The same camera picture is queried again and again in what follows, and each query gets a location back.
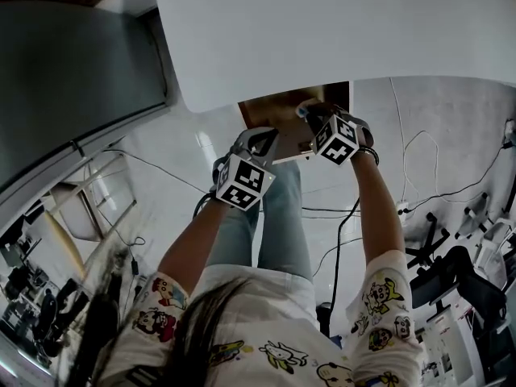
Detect grey chair base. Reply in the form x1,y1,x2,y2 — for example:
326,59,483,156
454,190,516,242

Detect black right wrist strap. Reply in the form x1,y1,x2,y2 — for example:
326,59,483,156
356,144,381,168

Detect wood-lined drawer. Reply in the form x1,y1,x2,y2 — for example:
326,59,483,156
236,80,356,165

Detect wooden chair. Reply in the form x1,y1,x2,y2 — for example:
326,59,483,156
45,152,139,282

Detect thick black cable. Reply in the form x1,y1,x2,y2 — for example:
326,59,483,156
311,194,363,318

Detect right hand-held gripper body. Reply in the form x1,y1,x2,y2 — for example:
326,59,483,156
308,110,375,165

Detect grey refrigerator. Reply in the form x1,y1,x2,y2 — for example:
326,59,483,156
0,1,169,202

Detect black office chair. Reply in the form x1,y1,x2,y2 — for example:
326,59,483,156
404,210,510,323

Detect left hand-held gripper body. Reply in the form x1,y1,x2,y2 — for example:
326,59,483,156
211,147,278,212

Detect black wrist strap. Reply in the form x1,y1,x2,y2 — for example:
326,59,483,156
192,190,221,218
356,144,381,168

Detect long black cable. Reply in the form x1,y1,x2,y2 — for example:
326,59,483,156
406,142,510,214

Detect person's light blue jeans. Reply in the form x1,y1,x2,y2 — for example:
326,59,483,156
204,160,314,282

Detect person's left forearm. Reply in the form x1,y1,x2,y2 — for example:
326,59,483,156
156,198,231,298

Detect white cartoon print shirt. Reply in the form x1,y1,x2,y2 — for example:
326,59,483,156
95,251,425,387

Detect white desk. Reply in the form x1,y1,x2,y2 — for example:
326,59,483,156
150,0,516,115

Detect black left wrist strap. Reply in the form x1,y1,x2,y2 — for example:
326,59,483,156
192,190,221,218

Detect person's right forearm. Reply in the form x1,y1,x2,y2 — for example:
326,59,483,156
347,156,407,266

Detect white power strip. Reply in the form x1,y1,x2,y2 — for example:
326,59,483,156
396,200,411,228

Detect white cable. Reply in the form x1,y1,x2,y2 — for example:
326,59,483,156
388,76,441,214

